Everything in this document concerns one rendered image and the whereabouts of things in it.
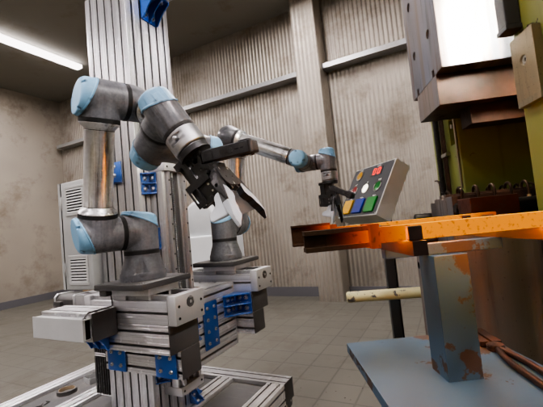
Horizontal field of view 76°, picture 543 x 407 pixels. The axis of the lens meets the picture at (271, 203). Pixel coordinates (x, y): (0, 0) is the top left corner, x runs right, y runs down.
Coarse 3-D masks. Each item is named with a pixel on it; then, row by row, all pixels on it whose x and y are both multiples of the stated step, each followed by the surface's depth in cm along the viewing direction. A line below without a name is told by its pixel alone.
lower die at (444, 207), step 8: (472, 192) 108; (480, 192) 107; (488, 192) 107; (496, 192) 102; (504, 192) 102; (520, 192) 102; (440, 200) 113; (448, 200) 106; (456, 200) 104; (432, 208) 122; (440, 208) 114; (448, 208) 107; (520, 208) 101; (528, 208) 101; (536, 208) 101; (432, 216) 123
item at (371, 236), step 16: (368, 224) 49; (400, 224) 51; (416, 224) 49; (432, 224) 49; (448, 224) 49; (464, 224) 49; (480, 224) 50; (496, 224) 50; (512, 224) 50; (528, 224) 50; (304, 240) 50; (320, 240) 50; (336, 240) 50; (352, 240) 50; (368, 240) 49; (384, 240) 49; (400, 240) 49
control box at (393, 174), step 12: (372, 168) 172; (384, 168) 161; (396, 168) 154; (408, 168) 156; (360, 180) 177; (372, 180) 166; (384, 180) 156; (396, 180) 154; (360, 192) 171; (372, 192) 161; (384, 192) 152; (396, 192) 153; (384, 204) 151; (396, 204) 153; (348, 216) 171; (360, 216) 162; (372, 216) 154; (384, 216) 150
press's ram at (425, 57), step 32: (416, 0) 116; (448, 0) 102; (480, 0) 101; (416, 32) 119; (448, 32) 101; (480, 32) 100; (416, 64) 123; (448, 64) 101; (480, 64) 102; (416, 96) 126
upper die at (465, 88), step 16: (432, 80) 109; (448, 80) 106; (464, 80) 105; (480, 80) 104; (496, 80) 104; (512, 80) 103; (432, 96) 111; (448, 96) 105; (464, 96) 105; (480, 96) 104; (496, 96) 104; (512, 96) 104; (432, 112) 113; (448, 112) 115
